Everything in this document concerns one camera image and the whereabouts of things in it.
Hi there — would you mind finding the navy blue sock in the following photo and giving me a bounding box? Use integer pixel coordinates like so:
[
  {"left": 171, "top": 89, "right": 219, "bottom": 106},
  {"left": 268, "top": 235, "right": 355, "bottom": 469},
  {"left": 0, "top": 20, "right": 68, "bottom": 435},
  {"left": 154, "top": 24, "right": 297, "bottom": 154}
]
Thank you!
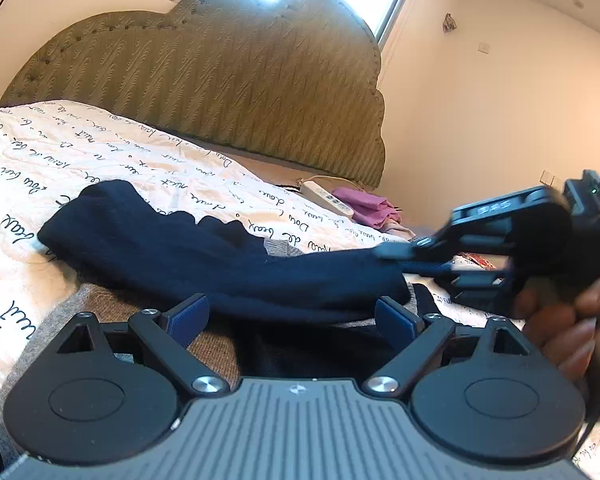
[{"left": 37, "top": 179, "right": 417, "bottom": 327}]

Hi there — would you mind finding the purple cloth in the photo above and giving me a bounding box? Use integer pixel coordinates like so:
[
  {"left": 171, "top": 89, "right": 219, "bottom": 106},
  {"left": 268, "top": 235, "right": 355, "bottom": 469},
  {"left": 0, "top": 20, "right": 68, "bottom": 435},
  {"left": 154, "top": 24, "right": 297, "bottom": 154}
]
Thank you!
[{"left": 332, "top": 186, "right": 403, "bottom": 229}]

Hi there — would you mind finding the olive upholstered headboard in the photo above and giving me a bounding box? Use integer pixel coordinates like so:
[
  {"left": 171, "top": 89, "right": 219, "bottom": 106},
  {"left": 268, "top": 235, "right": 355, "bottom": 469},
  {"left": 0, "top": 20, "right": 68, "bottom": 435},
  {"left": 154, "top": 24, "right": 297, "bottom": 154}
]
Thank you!
[{"left": 0, "top": 0, "right": 387, "bottom": 190}]

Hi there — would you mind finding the beige power strip cable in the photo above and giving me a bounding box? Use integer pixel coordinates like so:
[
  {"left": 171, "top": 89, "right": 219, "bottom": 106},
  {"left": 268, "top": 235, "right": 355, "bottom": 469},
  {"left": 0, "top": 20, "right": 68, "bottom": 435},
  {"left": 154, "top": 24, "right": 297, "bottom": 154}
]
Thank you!
[{"left": 302, "top": 174, "right": 368, "bottom": 188}]

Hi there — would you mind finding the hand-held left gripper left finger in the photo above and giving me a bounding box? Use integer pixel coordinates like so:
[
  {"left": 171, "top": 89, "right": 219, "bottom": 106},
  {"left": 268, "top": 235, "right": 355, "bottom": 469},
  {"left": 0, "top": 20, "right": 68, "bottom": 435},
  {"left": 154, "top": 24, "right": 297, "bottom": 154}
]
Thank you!
[{"left": 55, "top": 294, "right": 231, "bottom": 397}]

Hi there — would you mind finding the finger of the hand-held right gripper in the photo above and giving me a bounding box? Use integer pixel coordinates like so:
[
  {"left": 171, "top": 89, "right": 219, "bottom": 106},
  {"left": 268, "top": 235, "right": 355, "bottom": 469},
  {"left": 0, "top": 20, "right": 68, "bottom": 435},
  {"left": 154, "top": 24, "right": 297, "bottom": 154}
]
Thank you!
[
  {"left": 376, "top": 186, "right": 556, "bottom": 267},
  {"left": 405, "top": 260, "right": 523, "bottom": 312}
]

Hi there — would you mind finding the grey knit sock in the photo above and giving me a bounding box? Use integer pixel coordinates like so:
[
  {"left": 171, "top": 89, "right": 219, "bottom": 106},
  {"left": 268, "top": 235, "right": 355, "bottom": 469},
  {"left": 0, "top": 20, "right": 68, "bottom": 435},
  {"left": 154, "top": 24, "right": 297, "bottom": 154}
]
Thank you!
[{"left": 0, "top": 237, "right": 433, "bottom": 476}]

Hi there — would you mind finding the person's right hand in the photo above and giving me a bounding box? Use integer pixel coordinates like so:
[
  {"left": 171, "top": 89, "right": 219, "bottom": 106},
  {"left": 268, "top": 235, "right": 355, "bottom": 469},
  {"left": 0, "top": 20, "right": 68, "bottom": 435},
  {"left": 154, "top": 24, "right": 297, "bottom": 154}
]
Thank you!
[{"left": 522, "top": 277, "right": 600, "bottom": 386}]

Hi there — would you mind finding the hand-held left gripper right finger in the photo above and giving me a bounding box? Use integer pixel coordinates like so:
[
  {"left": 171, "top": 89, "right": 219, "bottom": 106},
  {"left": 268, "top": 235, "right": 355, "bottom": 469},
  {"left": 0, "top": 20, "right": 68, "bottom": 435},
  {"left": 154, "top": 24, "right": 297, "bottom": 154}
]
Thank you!
[{"left": 362, "top": 296, "right": 536, "bottom": 398}]

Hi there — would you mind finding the white script print bedspread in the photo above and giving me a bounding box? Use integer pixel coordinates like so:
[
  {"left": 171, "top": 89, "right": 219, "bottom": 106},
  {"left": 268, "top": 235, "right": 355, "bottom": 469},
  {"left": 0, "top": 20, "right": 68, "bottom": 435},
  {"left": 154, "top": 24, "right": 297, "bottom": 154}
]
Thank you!
[{"left": 0, "top": 100, "right": 600, "bottom": 480}]

